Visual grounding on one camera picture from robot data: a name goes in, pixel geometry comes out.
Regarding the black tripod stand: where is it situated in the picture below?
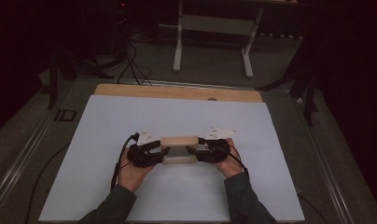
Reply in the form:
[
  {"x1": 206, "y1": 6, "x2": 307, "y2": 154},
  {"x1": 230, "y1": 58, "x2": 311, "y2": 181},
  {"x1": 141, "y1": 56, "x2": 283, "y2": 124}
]
[{"x1": 256, "y1": 31, "x2": 320, "y2": 127}]

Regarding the white metal stand frame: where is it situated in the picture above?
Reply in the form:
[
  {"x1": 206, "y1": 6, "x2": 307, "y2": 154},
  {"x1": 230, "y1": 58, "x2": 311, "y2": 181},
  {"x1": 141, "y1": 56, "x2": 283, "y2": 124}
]
[{"x1": 172, "y1": 0, "x2": 265, "y2": 78}]

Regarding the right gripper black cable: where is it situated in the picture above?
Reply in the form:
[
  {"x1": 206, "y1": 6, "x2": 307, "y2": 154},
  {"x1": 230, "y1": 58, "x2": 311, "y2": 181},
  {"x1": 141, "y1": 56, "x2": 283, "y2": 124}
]
[{"x1": 222, "y1": 144, "x2": 250, "y2": 181}]

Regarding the person's right hand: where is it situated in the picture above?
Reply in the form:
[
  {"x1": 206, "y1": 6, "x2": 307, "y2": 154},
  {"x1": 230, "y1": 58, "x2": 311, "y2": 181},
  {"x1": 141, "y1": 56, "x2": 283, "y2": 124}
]
[{"x1": 216, "y1": 138, "x2": 244, "y2": 179}]

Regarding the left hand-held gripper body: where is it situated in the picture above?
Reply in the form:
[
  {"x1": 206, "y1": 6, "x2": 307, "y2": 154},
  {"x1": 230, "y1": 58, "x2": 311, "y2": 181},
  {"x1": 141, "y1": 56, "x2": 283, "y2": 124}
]
[{"x1": 128, "y1": 127, "x2": 162, "y2": 168}]

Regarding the wooden picture frame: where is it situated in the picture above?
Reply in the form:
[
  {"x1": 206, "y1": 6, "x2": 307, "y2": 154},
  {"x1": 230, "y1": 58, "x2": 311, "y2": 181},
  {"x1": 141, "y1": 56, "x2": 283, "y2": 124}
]
[{"x1": 160, "y1": 135, "x2": 200, "y2": 165}]

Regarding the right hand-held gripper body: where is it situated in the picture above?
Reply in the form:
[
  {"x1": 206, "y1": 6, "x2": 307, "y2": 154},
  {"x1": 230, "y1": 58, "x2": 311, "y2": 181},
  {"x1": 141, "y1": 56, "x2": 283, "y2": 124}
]
[{"x1": 204, "y1": 126, "x2": 237, "y2": 164}]

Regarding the black floor cable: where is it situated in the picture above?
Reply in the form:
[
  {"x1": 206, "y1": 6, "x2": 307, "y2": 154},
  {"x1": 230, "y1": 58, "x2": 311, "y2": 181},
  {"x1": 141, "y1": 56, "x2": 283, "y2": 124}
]
[
  {"x1": 297, "y1": 192, "x2": 329, "y2": 224},
  {"x1": 23, "y1": 142, "x2": 71, "y2": 224}
]

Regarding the black floor cables bundle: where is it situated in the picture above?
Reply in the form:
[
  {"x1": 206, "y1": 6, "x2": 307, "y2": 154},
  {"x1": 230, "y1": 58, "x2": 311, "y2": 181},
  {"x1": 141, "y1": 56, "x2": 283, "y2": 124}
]
[{"x1": 116, "y1": 40, "x2": 153, "y2": 87}]

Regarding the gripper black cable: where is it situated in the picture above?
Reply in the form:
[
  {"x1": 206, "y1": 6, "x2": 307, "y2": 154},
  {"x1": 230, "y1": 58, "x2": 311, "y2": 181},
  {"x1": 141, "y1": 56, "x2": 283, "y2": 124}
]
[
  {"x1": 222, "y1": 144, "x2": 250, "y2": 181},
  {"x1": 110, "y1": 133, "x2": 140, "y2": 191}
]

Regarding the dark equipment with red light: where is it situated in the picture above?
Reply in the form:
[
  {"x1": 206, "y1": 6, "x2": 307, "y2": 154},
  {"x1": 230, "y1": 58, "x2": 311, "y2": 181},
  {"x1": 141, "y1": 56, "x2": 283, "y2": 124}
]
[{"x1": 114, "y1": 0, "x2": 131, "y2": 60}]

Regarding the person's left hand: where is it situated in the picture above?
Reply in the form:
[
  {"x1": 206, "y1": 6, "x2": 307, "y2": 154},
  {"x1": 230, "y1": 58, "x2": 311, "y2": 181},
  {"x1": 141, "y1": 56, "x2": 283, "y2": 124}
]
[{"x1": 117, "y1": 153, "x2": 155, "y2": 193}]

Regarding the white table mat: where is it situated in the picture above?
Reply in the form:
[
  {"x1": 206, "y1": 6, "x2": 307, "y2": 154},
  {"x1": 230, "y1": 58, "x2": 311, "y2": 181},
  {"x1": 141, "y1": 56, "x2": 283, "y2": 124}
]
[{"x1": 38, "y1": 94, "x2": 306, "y2": 223}]

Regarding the metal floor rail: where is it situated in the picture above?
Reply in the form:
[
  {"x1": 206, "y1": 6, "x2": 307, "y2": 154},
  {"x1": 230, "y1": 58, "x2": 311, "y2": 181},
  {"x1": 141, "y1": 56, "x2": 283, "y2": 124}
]
[
  {"x1": 293, "y1": 96, "x2": 356, "y2": 224},
  {"x1": 0, "y1": 108, "x2": 54, "y2": 213}
]

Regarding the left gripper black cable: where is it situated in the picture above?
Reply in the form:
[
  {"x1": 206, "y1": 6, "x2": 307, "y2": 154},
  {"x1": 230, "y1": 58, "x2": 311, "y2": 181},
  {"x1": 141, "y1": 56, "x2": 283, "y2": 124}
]
[{"x1": 110, "y1": 133, "x2": 140, "y2": 191}]

